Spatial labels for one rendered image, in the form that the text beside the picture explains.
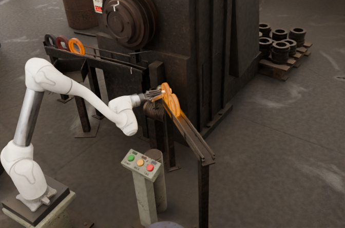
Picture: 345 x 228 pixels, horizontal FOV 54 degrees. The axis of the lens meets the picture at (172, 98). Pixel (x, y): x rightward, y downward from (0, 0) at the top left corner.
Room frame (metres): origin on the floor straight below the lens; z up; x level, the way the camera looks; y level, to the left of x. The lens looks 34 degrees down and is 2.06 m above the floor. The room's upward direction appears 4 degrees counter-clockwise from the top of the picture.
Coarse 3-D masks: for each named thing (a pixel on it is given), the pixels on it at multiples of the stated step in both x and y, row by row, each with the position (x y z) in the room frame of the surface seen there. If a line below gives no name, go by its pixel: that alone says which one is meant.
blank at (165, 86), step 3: (162, 84) 2.05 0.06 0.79; (165, 84) 2.02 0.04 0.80; (162, 87) 2.06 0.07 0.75; (165, 87) 1.99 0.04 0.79; (168, 87) 1.99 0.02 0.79; (165, 90) 1.98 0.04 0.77; (168, 90) 1.97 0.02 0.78; (168, 93) 1.96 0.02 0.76; (165, 96) 2.03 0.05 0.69; (165, 99) 2.01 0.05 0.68; (168, 102) 1.95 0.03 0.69
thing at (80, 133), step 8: (56, 64) 2.64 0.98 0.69; (64, 64) 2.66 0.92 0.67; (72, 64) 2.66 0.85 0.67; (80, 64) 2.66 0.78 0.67; (64, 72) 2.66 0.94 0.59; (72, 72) 2.64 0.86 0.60; (80, 72) 2.62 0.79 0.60; (80, 80) 2.48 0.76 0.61; (80, 104) 2.53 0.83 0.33; (80, 112) 2.53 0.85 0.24; (88, 120) 2.57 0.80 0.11; (80, 128) 2.59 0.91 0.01; (88, 128) 2.53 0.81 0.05; (96, 128) 2.57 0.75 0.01; (80, 136) 2.47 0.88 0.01; (88, 136) 2.47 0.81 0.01
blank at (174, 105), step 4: (168, 96) 1.93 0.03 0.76; (172, 96) 1.87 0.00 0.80; (176, 96) 1.87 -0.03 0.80; (168, 100) 1.94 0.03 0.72; (172, 100) 1.84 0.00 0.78; (176, 100) 1.84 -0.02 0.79; (172, 104) 1.90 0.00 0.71; (176, 104) 1.82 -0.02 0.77; (172, 108) 1.88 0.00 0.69; (176, 108) 1.80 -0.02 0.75; (176, 112) 1.80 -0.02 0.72; (176, 116) 1.81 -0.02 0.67
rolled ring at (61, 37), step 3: (60, 36) 3.02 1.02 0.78; (63, 36) 3.02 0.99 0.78; (57, 39) 3.05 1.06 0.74; (60, 39) 3.02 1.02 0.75; (63, 39) 2.99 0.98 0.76; (66, 39) 3.00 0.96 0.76; (57, 42) 3.05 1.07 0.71; (60, 42) 3.07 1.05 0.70; (66, 42) 2.97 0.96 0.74; (57, 45) 3.06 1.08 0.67; (60, 45) 3.07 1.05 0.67; (66, 45) 2.98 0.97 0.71; (60, 48) 3.05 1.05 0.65; (63, 48) 3.06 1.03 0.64; (69, 51) 2.97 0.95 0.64
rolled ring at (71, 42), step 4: (72, 40) 2.91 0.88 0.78; (76, 40) 2.89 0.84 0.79; (68, 44) 2.96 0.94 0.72; (72, 44) 2.96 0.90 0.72; (76, 44) 2.88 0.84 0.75; (80, 44) 2.87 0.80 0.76; (72, 48) 2.95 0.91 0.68; (80, 48) 2.86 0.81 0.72; (76, 52) 2.94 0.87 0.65; (80, 52) 2.87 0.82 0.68; (84, 52) 2.88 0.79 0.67
